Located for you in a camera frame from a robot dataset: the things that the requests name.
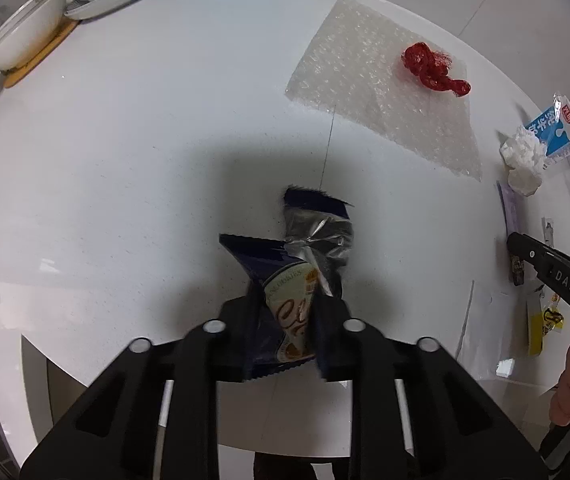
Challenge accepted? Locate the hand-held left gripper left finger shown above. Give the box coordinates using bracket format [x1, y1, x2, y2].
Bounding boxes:
[20, 285, 266, 480]

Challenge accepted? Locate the purple flat packet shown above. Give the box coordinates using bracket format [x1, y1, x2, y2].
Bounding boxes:
[496, 180, 523, 236]

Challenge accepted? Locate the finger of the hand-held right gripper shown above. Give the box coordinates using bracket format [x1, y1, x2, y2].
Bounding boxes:
[506, 231, 570, 336]

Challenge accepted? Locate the blue and white milk carton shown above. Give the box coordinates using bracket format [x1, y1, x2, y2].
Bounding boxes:
[522, 92, 570, 161]

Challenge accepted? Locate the clear plastic strip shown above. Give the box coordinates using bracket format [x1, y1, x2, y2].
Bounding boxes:
[458, 280, 476, 356]

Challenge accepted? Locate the red mesh net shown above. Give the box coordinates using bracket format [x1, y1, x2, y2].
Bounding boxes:
[400, 42, 472, 98]

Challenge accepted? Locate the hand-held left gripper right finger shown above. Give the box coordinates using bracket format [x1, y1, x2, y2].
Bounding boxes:
[312, 292, 548, 480]

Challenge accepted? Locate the crumpled white tissue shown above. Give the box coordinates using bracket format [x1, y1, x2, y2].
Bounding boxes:
[499, 127, 548, 196]

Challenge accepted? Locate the large white bowl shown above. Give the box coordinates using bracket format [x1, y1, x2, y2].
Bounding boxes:
[0, 0, 66, 71]

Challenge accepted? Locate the dark blue cookie wrapper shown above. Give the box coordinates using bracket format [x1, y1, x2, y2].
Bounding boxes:
[218, 185, 356, 383]

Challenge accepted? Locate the clear bubble wrap sheet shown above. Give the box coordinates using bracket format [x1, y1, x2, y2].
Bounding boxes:
[285, 0, 483, 183]

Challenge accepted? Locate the yellow small packet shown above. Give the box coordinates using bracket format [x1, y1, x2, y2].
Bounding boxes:
[528, 300, 566, 356]

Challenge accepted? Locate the yellow wooden trivet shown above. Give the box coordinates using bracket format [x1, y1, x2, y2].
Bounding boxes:
[4, 20, 78, 88]

